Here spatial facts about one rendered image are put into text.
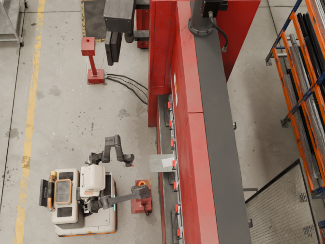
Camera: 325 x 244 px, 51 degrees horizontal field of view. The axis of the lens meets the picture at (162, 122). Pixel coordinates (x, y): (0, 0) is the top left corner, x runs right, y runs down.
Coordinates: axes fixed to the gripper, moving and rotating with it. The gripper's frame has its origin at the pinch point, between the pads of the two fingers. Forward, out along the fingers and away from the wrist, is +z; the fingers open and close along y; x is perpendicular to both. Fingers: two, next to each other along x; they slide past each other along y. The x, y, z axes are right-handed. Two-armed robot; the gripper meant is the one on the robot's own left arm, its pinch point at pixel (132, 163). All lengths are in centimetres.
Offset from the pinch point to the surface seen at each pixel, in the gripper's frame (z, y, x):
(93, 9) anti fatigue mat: 63, 294, 92
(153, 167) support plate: 8.7, -5.3, -17.9
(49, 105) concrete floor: 38, 124, 146
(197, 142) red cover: -97, -32, -96
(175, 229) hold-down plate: 25, -65, -29
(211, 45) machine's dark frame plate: -88, 41, -114
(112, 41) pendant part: -57, 105, -14
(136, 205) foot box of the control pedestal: 79, -23, 39
